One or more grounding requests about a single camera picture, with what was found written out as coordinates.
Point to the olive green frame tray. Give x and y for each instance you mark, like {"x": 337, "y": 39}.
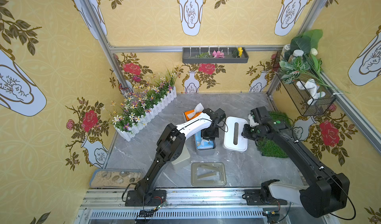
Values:
{"x": 208, "y": 174}

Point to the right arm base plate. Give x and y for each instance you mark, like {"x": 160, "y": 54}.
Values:
{"x": 261, "y": 197}

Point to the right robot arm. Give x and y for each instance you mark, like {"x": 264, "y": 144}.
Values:
{"x": 325, "y": 192}

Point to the grey tissue box base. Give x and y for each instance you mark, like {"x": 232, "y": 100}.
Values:
{"x": 206, "y": 152}

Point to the yellow artificial flower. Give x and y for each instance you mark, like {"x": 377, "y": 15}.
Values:
{"x": 240, "y": 51}

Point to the beige tissue box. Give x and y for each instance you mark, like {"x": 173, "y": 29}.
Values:
{"x": 183, "y": 160}

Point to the white fence flower planter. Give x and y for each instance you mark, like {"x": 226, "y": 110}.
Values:
{"x": 141, "y": 107}

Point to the blue tissue paper pack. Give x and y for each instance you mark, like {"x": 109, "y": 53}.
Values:
{"x": 202, "y": 144}

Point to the pink artificial flower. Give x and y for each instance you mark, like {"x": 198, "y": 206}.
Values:
{"x": 218, "y": 54}

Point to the black wire wall basket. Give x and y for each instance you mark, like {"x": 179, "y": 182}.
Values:
{"x": 309, "y": 97}

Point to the green artificial leaf plant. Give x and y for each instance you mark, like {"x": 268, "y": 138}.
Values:
{"x": 300, "y": 62}

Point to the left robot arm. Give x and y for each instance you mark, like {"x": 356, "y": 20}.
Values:
{"x": 170, "y": 146}

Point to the white tissue box lid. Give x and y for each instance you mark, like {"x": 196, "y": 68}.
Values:
{"x": 233, "y": 139}

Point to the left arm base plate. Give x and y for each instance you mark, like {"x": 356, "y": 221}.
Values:
{"x": 154, "y": 198}

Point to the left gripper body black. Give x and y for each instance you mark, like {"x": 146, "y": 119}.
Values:
{"x": 210, "y": 134}

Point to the orange tissue pack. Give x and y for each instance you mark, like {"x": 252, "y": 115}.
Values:
{"x": 189, "y": 115}

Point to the green artificial grass mat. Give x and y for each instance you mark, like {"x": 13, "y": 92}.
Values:
{"x": 267, "y": 147}

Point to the sand tray with stones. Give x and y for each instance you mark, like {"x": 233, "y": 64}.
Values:
{"x": 114, "y": 178}

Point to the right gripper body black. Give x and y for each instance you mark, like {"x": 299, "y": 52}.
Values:
{"x": 248, "y": 132}

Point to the grey wall shelf tray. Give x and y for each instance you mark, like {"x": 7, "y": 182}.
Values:
{"x": 199, "y": 55}

